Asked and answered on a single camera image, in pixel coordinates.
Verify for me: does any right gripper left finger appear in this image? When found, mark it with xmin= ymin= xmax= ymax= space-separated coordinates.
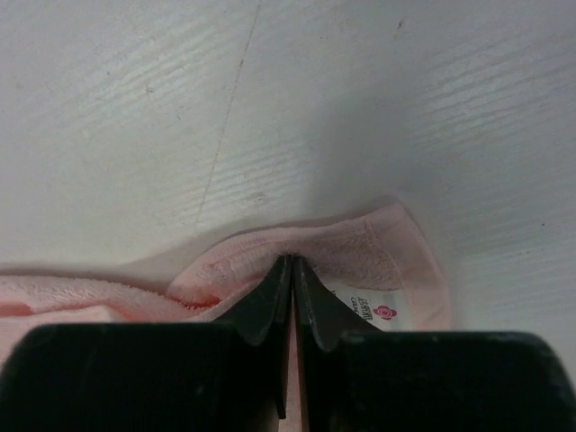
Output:
xmin=1 ymin=256 xmax=293 ymax=431

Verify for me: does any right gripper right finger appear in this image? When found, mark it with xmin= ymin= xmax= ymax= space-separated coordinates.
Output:
xmin=292 ymin=257 xmax=575 ymax=431

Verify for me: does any pink towel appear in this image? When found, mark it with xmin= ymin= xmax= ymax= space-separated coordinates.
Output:
xmin=0 ymin=202 xmax=454 ymax=432

